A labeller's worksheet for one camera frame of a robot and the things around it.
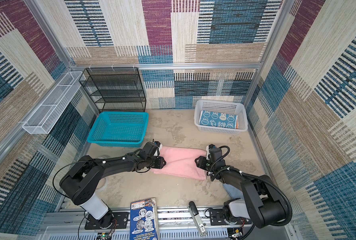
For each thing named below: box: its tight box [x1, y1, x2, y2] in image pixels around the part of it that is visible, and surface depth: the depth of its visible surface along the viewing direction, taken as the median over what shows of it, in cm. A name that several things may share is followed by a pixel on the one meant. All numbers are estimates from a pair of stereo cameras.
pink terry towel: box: [150, 146, 208, 180], surface depth 91 cm
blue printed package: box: [129, 197, 160, 240], surface depth 73 cm
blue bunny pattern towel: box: [198, 110, 238, 129], surface depth 113 cm
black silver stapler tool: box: [187, 201, 207, 237], surface depth 72 cm
